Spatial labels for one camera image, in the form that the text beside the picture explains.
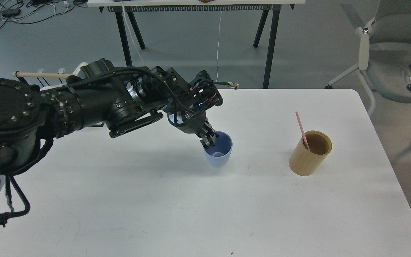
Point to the pink chopstick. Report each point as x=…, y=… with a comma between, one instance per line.
x=304, y=138

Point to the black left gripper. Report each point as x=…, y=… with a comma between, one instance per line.
x=195, y=97

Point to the blue plastic cup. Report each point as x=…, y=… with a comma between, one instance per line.
x=218, y=155

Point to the bamboo cylinder holder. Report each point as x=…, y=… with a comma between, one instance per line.
x=306, y=157

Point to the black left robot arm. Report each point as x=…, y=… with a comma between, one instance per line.
x=123, y=98

